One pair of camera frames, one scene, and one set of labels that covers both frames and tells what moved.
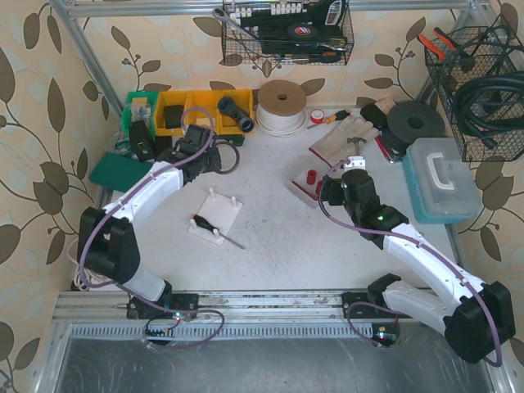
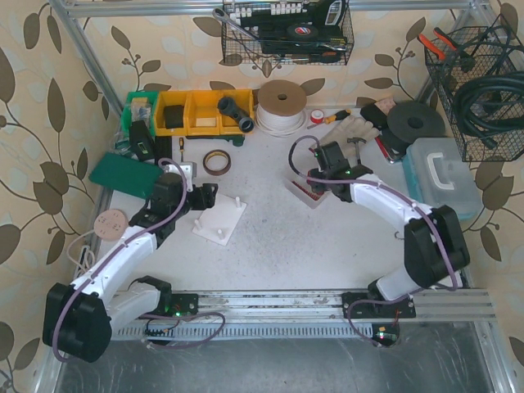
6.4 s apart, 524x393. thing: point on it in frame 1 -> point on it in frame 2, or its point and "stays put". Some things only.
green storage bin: [140, 106] stays put
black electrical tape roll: [302, 31] stays put
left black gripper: [212, 158] -> [203, 196]
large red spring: [303, 189] stays put
